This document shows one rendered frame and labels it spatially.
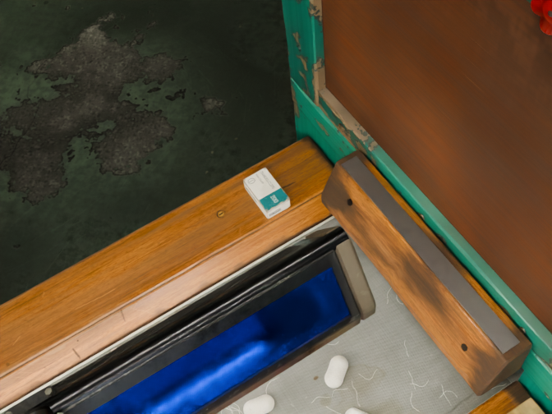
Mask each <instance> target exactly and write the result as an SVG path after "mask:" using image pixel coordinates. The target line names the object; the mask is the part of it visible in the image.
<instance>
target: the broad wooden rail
mask: <svg viewBox="0 0 552 414"><path fill-rule="evenodd" d="M263 168H267V169H268V171H269V172H270V174H271V175H272V176H273V178H274V179H275V180H276V182H277V183H278V184H279V185H280V186H281V187H282V189H283V190H284V192H285V193H286V194H287V196H288V197H289V199H290V205H291V206H290V207H288V208H287V209H285V210H283V211H282V212H280V213H278V214H276V215H274V216H273V217H272V218H269V219H267V218H266V216H265V215H264V213H263V212H262V211H261V209H260V208H259V206H258V205H257V204H256V203H255V201H254V200H253V199H252V197H251V196H250V194H249V193H248V192H247V190H246V189H245V186H244V182H243V179H245V178H247V177H249V176H250V175H252V174H254V173H256V172H258V171H260V170H261V169H263ZM333 169H334V165H333V164H332V162H331V161H330V160H329V159H328V158H327V156H326V155H325V154H324V153H323V152H322V150H321V149H320V148H319V147H318V145H317V144H316V143H315V142H314V141H313V140H312V139H311V138H310V137H309V136H306V137H304V138H302V139H301V140H299V141H297V142H295V143H294V144H292V145H289V146H288V147H286V148H285V149H282V150H280V151H279V152H278V153H276V154H273V155H271V156H270V157H268V158H267V159H264V160H262V161H261V162H259V163H257V164H255V165H254V166H252V167H250V168H248V169H247V170H245V171H243V172H240V173H238V174H237V175H236V176H234V177H231V178H230V179H228V180H227V181H225V182H223V183H221V184H219V185H217V186H215V187H214V188H212V189H210V190H208V191H207V192H205V193H203V194H201V195H199V196H197V197H196V198H194V199H192V200H190V201H188V202H186V203H185V204H183V205H181V206H179V207H177V208H176V209H174V210H172V211H170V212H168V213H166V214H165V215H163V216H161V217H159V218H157V219H155V220H154V221H152V222H151V223H148V224H146V225H145V226H143V227H142V228H139V229H137V230H135V231H134V232H132V233H130V234H128V235H127V236H125V237H123V238H121V239H119V240H118V241H115V242H114V243H112V244H111V245H109V246H106V247H104V248H103V249H102V250H100V251H97V252H96V253H94V254H93V255H90V256H88V257H87V258H85V259H83V260H81V261H80V262H78V263H76V264H74V265H73V266H71V267H69V268H67V269H64V270H63V271H62V272H60V273H58V274H56V275H54V276H52V277H51V278H49V279H47V280H45V281H43V282H42V283H40V284H38V285H36V286H34V287H32V288H31V289H29V290H27V291H25V292H23V293H22V294H20V295H18V296H17V297H14V298H12V299H11V300H9V301H7V302H5V303H3V304H1V305H0V411H1V410H2V409H3V408H5V407H8V406H9V405H11V404H13V403H14V402H16V401H17V400H19V399H21V398H23V397H24V396H26V395H27V394H29V393H32V392H33V391H35V390H36V389H38V388H40V387H42V386H43V385H45V384H46V383H48V382H50V381H51V380H54V379H56V378H57V377H58V376H60V375H62V374H64V373H66V372H67V371H69V370H70V369H72V368H74V367H75V366H78V365H79V364H80V363H82V362H84V361H86V360H88V359H90V358H91V357H93V356H94V355H96V354H98V353H100V352H101V351H103V350H104V349H106V348H108V347H110V346H112V345H113V344H114V343H117V342H118V341H120V340H122V339H124V338H125V337H127V336H128V335H130V334H133V333H134V332H135V331H137V330H138V329H141V328H142V327H144V326H146V325H147V324H149V323H151V322H152V321H154V320H156V319H158V318H159V317H161V316H162V315H165V314H166V313H168V312H169V311H171V310H173V309H175V308H176V307H178V306H180V305H181V304H183V303H185V302H186V301H189V300H190V299H192V298H193V297H195V296H197V295H199V294H200V293H202V292H204V291H205V290H207V289H209V288H211V287H213V286H214V285H215V284H217V283H219V282H221V281H223V280H224V279H226V278H228V277H229V276H231V275H233V274H234V273H236V272H238V271H239V270H241V269H243V268H245V267H246V266H248V265H250V264H252V263H253V262H255V261H257V260H258V259H260V258H262V257H263V256H265V255H267V254H268V253H270V252H272V251H274V250H276V249H277V248H279V247H280V246H282V245H284V244H286V243H287V242H289V241H291V240H292V239H294V238H296V237H298V236H300V235H301V234H302V233H304V232H306V231H308V230H310V229H311V228H313V227H315V226H316V225H318V224H320V223H322V222H324V221H325V220H326V219H329V218H330V217H332V216H333V215H332V214H331V213H330V212H329V211H328V209H327V208H326V207H325V206H324V205H323V203H322V202H321V195H322V191H323V189H324V187H325V185H326V183H327V181H328V180H329V176H330V174H331V172H332V171H333Z"/></svg>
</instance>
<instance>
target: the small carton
mask: <svg viewBox="0 0 552 414"><path fill-rule="evenodd" d="M243 182H244V186H245V189H246V190H247V192H248V193H249V194H250V196H251V197H252V199H253V200H254V201H255V203H256V204H257V205H258V206H259V208H260V209H261V211H262V212H263V213H264V215H265V216H266V218H267V219H270V218H272V217H273V216H274V215H276V214H278V213H280V212H282V211H283V210H285V209H287V208H288V207H290V206H291V205H290V199H289V197H288V195H287V194H286V193H285V192H284V190H283V189H282V187H281V186H280V185H279V184H278V183H277V182H276V180H275V179H274V178H273V176H272V175H271V174H270V172H269V171H268V169H267V168H263V169H261V170H260V171H258V172H256V173H254V174H252V175H250V176H249V177H247V178H245V179H243Z"/></svg>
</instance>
